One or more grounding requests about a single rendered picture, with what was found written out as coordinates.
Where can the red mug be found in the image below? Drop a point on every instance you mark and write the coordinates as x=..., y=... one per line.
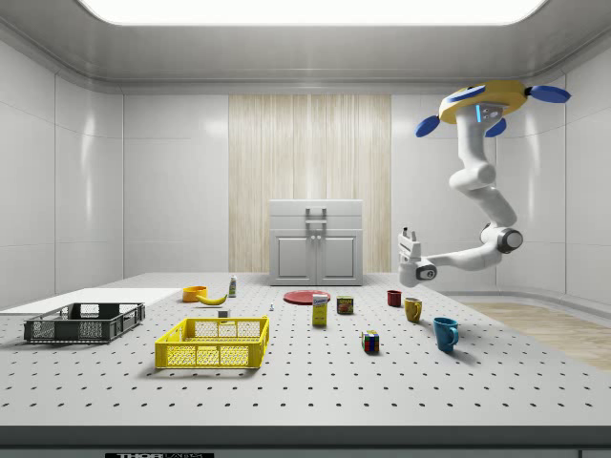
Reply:
x=393, y=298

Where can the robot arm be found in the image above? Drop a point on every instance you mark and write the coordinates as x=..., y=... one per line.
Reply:
x=477, y=152

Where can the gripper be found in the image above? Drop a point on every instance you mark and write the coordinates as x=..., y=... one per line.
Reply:
x=409, y=250

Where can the dark grey basket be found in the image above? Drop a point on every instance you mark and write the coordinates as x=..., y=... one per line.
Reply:
x=71, y=330

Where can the small white bottle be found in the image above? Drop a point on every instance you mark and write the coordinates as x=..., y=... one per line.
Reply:
x=233, y=287

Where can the yellow mug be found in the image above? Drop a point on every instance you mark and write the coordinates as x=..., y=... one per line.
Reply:
x=412, y=310

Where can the flat-sided can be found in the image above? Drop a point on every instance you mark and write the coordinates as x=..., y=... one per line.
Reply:
x=344, y=306

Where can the puzzle cube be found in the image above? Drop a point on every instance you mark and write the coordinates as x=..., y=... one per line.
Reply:
x=370, y=342

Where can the blue mug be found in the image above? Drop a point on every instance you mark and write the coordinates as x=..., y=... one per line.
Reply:
x=445, y=334

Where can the red plate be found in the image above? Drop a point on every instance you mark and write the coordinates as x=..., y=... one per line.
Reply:
x=301, y=298

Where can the drone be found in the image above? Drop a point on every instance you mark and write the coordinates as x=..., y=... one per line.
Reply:
x=496, y=93

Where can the yellow basket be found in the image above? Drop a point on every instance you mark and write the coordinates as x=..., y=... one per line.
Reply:
x=210, y=355

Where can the white board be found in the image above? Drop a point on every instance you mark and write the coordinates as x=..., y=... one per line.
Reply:
x=95, y=298

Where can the yellow and white box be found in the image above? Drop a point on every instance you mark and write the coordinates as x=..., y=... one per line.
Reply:
x=320, y=312

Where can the grey cube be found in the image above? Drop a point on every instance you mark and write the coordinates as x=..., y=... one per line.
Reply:
x=223, y=314

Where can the banana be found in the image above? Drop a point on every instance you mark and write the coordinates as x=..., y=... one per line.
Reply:
x=212, y=301

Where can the white cabinet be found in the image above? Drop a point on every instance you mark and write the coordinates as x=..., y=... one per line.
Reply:
x=315, y=257

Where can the yellow bowl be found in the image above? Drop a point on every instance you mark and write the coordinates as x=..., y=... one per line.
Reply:
x=192, y=294

